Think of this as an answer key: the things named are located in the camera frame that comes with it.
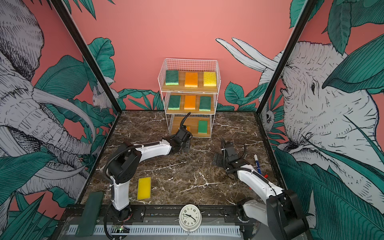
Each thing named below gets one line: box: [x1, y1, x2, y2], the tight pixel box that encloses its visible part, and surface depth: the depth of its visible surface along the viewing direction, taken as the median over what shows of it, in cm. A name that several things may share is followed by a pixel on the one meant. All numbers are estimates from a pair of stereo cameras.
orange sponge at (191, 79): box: [184, 72, 198, 88], surface depth 79 cm
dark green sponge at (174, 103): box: [168, 95, 181, 110], surface depth 92 cm
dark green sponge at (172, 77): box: [165, 70, 179, 86], surface depth 79 cm
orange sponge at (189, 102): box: [184, 95, 196, 110], surface depth 92 cm
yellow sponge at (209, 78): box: [203, 71, 217, 87], surface depth 78 cm
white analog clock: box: [174, 204, 205, 236], surface depth 71 cm
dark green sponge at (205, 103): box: [199, 96, 212, 112], surface depth 90 cm
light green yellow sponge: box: [197, 120, 208, 134], surface depth 113 cm
